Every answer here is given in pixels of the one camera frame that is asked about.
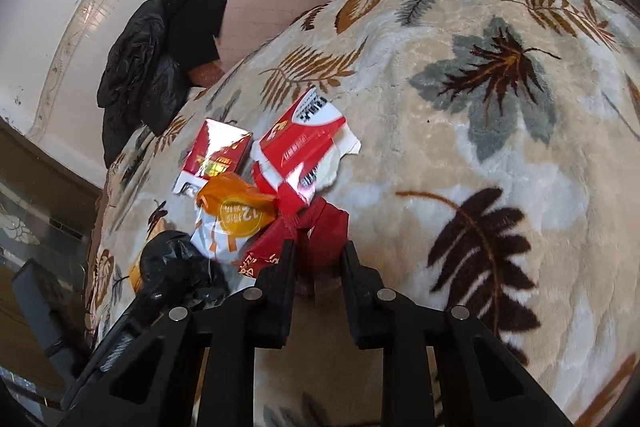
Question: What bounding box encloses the torn red white carton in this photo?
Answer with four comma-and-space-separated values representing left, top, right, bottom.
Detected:
250, 88, 361, 215

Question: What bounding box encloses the black plastic bag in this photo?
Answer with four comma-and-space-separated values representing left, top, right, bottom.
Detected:
139, 230, 230, 310

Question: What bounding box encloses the dark red wrapper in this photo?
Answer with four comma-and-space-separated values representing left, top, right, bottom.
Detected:
238, 196, 349, 279

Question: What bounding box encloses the orange box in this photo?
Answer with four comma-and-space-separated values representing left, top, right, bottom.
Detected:
128, 218, 167, 295

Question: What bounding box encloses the red cigarette pack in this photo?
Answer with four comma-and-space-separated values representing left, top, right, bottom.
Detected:
172, 118, 253, 197

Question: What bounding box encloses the leaf pattern blanket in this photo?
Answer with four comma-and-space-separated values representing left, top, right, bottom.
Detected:
88, 0, 639, 426

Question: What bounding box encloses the black cloth garment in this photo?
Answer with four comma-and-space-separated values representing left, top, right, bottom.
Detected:
160, 0, 228, 72

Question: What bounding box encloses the orange white snack bag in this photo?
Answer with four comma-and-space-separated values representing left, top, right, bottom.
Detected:
191, 172, 277, 265

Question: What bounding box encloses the black puffer jacket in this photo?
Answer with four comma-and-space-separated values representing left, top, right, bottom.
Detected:
96, 0, 191, 166

